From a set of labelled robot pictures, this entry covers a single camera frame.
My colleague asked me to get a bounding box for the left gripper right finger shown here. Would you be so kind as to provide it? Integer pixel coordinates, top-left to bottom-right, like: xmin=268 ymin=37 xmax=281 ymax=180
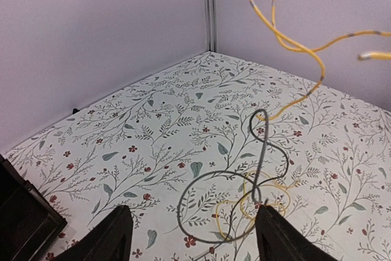
xmin=255 ymin=205 xmax=335 ymax=261

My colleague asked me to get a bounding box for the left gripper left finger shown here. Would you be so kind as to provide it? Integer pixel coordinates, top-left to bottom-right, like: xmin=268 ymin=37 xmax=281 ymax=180
xmin=59 ymin=205 xmax=133 ymax=261

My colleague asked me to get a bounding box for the yellow cable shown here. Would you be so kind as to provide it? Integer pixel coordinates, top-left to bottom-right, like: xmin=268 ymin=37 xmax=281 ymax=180
xmin=215 ymin=0 xmax=391 ymax=242

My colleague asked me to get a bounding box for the black three-compartment bin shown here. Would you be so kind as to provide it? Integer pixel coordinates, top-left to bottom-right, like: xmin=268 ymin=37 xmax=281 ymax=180
xmin=1 ymin=157 xmax=67 ymax=260

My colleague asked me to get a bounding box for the floral tablecloth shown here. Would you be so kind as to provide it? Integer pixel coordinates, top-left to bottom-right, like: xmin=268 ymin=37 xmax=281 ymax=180
xmin=6 ymin=53 xmax=390 ymax=260

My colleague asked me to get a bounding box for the right aluminium corner post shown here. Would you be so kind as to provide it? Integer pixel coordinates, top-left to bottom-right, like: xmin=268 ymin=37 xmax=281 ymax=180
xmin=204 ymin=0 xmax=217 ymax=52

